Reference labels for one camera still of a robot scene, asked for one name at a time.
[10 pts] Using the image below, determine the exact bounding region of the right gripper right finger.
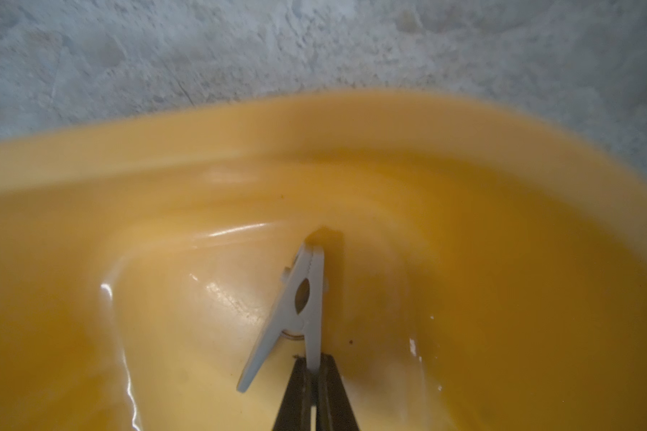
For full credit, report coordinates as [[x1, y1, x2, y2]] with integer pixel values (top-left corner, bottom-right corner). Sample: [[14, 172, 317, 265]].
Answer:
[[316, 354, 359, 431]]

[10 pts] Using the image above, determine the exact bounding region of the yellow plastic storage box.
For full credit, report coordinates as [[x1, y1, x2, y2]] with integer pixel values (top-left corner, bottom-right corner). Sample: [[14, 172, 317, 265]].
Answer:
[[0, 92, 647, 430]]

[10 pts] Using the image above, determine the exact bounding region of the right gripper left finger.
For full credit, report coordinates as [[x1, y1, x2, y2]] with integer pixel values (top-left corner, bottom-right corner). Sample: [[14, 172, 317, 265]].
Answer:
[[272, 357, 313, 431]]

